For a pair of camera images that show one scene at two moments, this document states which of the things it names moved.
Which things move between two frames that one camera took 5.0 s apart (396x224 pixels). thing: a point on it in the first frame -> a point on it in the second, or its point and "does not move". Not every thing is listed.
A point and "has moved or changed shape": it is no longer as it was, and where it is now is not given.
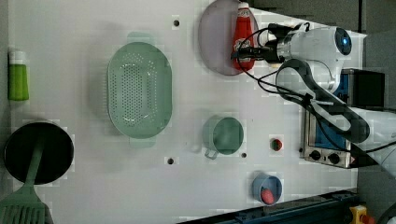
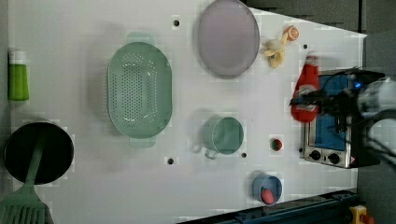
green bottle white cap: x=18 y=84 does not move
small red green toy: x=275 y=144 does not move
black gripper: x=270 y=51 -> x=342 y=104
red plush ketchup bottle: x=243 y=36 has moved or changed shape
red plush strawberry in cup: x=266 y=196 does not move
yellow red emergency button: x=360 y=216 does not move
